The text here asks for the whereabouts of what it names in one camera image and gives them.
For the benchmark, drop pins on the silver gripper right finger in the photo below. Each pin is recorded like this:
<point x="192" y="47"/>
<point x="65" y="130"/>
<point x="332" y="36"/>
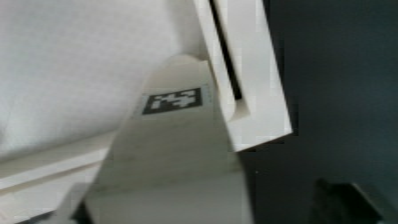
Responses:
<point x="350" y="204"/>

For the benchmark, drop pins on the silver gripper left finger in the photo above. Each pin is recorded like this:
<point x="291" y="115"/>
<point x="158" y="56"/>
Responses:
<point x="71" y="213"/>

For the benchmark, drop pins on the white desk top tray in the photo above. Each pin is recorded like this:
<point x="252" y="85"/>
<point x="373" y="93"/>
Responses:
<point x="81" y="47"/>

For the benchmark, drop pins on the white front barrier wall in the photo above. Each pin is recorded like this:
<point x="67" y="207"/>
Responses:
<point x="30" y="199"/>

